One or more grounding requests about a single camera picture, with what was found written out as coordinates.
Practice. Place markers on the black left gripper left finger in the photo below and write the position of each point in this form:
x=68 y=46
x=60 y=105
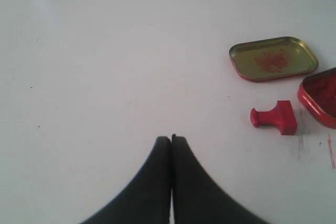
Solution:
x=147 y=197

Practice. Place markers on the red rubber stamp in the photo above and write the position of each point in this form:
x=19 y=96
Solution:
x=281 y=116

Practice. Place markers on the gold tin lid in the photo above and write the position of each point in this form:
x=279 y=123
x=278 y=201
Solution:
x=274 y=58

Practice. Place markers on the red ink pad tin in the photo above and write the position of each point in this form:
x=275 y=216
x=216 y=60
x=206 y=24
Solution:
x=317 y=94

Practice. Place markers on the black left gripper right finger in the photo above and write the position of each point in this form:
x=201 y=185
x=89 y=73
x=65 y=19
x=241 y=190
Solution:
x=196 y=196

